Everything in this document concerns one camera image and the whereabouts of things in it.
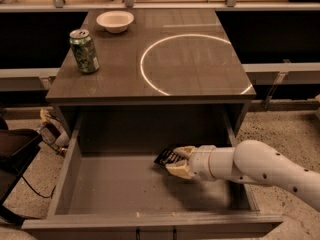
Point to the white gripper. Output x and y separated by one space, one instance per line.
199 162

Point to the black rxbar chocolate bar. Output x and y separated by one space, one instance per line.
167 156

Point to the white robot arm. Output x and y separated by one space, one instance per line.
250 162

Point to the open grey top drawer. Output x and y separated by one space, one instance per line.
111 189

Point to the grey cabinet with top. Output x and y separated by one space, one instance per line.
167 56

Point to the green soda can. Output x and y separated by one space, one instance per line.
83 48

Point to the white ceramic bowl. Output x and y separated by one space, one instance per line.
115 21

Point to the black chair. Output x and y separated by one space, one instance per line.
18 148

